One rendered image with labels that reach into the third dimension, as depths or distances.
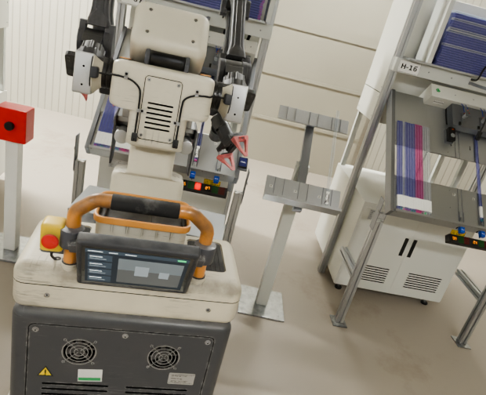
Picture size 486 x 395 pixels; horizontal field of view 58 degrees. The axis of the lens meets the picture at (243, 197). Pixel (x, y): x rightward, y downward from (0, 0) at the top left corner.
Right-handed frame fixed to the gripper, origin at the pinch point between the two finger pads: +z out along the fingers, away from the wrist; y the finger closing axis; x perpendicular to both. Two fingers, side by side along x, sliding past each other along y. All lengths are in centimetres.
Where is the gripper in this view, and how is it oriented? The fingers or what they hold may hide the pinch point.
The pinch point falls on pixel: (238, 161)
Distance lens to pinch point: 161.2
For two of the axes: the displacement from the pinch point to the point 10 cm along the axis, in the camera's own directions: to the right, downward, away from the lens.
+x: -7.7, 1.7, -6.2
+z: 4.1, 8.7, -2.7
